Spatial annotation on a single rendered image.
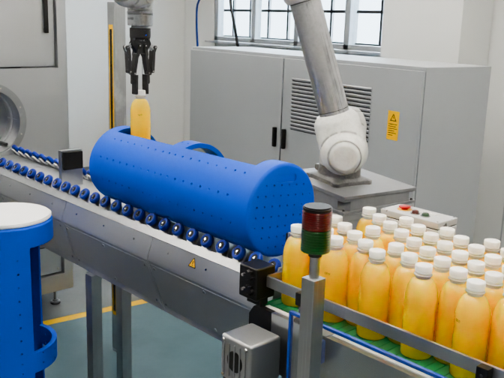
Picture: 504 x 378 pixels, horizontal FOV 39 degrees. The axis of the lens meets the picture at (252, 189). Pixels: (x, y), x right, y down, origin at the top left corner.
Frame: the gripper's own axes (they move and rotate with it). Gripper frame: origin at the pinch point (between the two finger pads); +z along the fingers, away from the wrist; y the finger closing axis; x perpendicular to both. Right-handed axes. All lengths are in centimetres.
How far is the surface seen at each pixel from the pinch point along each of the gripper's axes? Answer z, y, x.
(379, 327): 43, 22, 128
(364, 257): 32, 13, 116
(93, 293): 85, 9, -20
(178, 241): 47, 12, 40
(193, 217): 36, 14, 49
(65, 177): 43, 4, -50
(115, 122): 24, -29, -64
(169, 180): 26.7, 14.6, 37.9
